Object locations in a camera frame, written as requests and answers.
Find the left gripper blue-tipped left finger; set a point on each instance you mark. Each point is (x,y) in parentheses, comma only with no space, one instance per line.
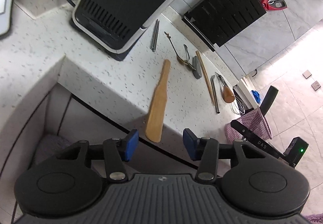
(116,152)

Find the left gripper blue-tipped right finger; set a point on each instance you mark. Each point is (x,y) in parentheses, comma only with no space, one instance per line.
(205,151)

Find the wooden spatula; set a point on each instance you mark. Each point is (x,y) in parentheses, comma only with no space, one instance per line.
(155,121)

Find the pink mesh utensil basket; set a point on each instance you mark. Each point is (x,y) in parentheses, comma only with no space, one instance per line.
(253,120)

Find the steel chopstick pair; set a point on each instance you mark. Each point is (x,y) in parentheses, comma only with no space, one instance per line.
(155,36)

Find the red kitchen scissors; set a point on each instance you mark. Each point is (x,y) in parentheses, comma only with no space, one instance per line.
(274,5)

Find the wooden chopstick pair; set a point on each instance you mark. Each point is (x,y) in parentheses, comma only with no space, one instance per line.
(208,84)

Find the gold spoon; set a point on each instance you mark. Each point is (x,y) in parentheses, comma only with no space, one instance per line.
(178,57)

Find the small steel spoon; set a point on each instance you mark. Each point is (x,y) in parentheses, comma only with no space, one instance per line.
(187,52)

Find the black knife block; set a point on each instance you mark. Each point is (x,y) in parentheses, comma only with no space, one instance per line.
(217,21)

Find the wooden-handled wire whisk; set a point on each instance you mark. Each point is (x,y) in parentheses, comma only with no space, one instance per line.
(237,105)

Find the dark grey utensil handle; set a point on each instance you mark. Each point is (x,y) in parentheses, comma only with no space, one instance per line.
(268,100)

